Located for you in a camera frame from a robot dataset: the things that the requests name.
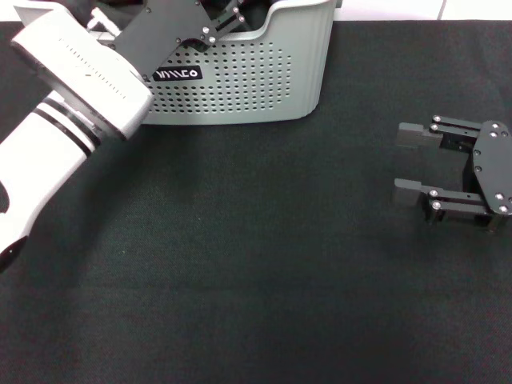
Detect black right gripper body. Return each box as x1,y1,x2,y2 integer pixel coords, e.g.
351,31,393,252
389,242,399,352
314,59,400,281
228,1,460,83
462,118,512,236

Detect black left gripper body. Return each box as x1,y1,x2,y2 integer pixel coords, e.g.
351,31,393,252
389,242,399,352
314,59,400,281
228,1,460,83
113,0,220,82

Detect grey perforated storage box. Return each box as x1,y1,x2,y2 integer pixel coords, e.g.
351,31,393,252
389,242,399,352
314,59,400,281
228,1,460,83
14,0,343,126

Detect black tablecloth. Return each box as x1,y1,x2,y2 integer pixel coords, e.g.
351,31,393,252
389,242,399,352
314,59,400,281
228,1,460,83
0,19,512,384

